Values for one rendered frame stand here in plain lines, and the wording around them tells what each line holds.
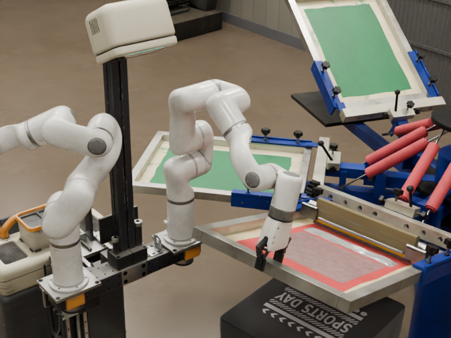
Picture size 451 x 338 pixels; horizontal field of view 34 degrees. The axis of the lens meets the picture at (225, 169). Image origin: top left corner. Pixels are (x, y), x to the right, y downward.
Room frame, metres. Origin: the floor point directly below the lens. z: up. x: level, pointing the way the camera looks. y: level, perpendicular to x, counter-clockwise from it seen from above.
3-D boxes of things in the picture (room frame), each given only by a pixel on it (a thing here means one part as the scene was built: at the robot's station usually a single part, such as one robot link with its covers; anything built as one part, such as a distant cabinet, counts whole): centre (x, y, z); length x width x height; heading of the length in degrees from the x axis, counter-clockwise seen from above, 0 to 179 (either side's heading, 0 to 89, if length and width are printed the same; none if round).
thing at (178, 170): (2.22, 0.15, 1.37); 0.13 x 0.10 x 0.16; 134
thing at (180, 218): (2.22, 0.16, 1.21); 0.16 x 0.13 x 0.15; 39
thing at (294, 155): (3.06, -0.14, 1.05); 1.08 x 0.61 x 0.23; 80
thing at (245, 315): (2.05, -0.31, 0.95); 0.48 x 0.44 x 0.01; 140
